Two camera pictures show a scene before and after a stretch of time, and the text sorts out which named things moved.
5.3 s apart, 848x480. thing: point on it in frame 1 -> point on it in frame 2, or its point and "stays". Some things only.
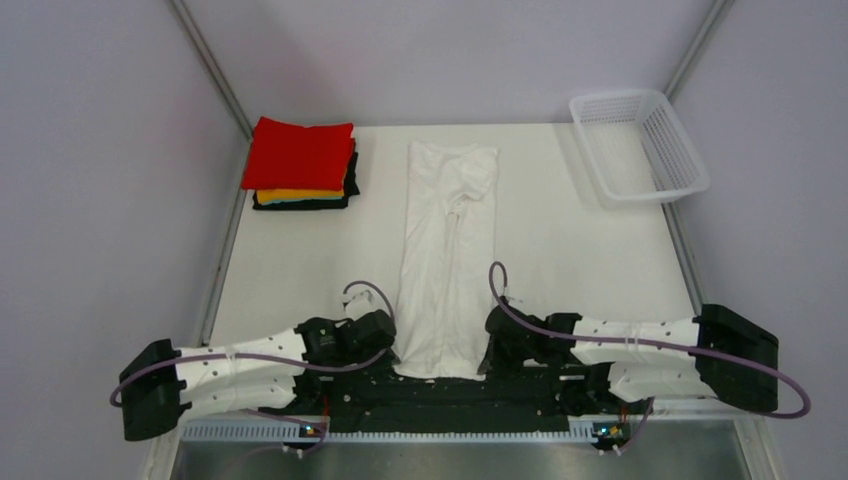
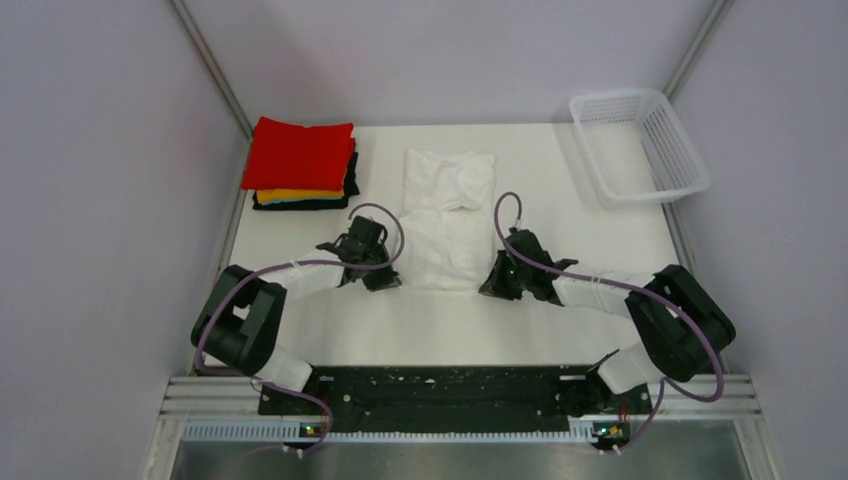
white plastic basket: [637, 148] stays
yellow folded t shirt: [274, 195] stays
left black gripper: [393, 357] -> [387, 279]
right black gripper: [495, 364] -> [495, 285]
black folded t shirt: [351, 189] stays
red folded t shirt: [283, 154] stays
